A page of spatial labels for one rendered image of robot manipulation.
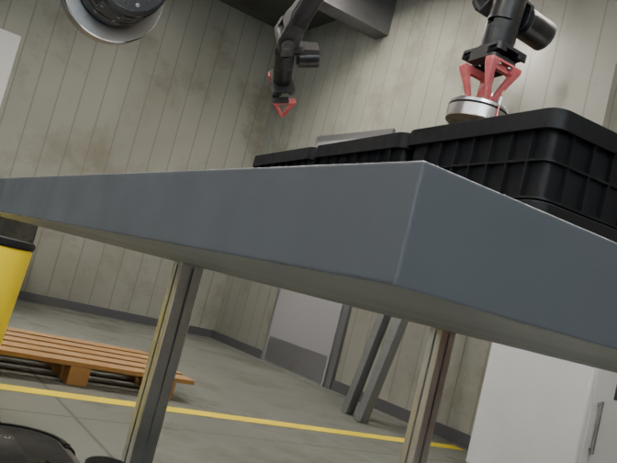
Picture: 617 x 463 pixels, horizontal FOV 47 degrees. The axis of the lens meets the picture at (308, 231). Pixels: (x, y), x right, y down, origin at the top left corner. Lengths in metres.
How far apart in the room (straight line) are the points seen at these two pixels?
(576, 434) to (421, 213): 3.20
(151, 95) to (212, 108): 0.66
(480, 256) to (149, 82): 7.14
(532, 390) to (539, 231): 3.31
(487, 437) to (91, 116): 4.87
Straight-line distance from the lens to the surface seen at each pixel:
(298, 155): 1.39
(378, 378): 4.47
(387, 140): 1.12
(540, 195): 0.85
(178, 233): 0.36
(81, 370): 3.50
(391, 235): 0.22
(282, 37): 1.99
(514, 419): 3.61
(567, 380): 3.45
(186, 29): 7.59
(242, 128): 7.71
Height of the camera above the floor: 0.65
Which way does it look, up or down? 5 degrees up
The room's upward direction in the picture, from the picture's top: 14 degrees clockwise
